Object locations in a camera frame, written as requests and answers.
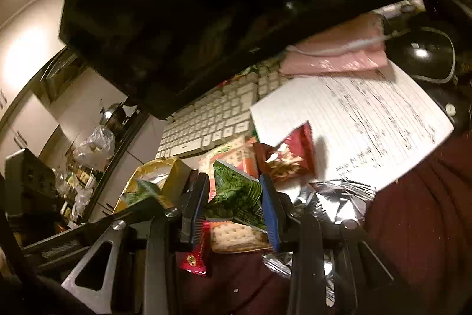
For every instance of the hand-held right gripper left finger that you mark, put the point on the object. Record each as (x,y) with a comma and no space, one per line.
(195,217)

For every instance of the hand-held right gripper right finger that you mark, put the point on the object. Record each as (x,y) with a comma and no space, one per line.
(271,213)

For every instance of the green patterned snack packet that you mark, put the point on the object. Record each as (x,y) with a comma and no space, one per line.
(236,197)

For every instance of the cracker packet with green label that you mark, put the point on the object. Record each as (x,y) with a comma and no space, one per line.
(236,237)

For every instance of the gold cardboard box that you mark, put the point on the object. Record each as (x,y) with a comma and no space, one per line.
(169,182)

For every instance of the small red packet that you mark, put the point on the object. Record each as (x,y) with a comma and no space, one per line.
(193,261)

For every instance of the plain green snack packet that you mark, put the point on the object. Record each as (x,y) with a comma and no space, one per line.
(142,191)

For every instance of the dark red snack packet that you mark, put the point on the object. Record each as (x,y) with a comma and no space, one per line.
(291,152)

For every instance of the orange cracker packet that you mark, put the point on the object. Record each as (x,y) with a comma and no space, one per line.
(239,156)

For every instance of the silver foil packet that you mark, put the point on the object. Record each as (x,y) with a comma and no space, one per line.
(339,200)

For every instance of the dark kitchen counter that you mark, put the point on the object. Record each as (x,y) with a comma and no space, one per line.
(110,171)

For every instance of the white computer keyboard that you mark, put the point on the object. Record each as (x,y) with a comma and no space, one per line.
(214,115)

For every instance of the dark bar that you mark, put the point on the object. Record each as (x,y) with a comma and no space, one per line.
(81,232)

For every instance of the clear plastic bag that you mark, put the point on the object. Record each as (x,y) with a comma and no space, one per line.
(95,142)

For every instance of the steel cooking pot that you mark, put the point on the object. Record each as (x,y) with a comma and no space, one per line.
(110,114)

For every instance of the lined paper notepad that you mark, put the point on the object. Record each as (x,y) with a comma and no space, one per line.
(368,115)

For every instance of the maroon tablecloth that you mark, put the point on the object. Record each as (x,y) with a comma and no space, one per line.
(424,226)

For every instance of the pink pouch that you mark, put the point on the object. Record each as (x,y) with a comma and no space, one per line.
(332,56)

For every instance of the dark box appliance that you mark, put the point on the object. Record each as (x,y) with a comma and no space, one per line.
(29,178)

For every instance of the white kitchen cabinets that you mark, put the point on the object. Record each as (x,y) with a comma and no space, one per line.
(33,130)

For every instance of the black computer monitor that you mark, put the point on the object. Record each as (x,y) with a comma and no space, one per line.
(221,5)

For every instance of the black glossy device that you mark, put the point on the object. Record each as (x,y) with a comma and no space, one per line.
(416,55)

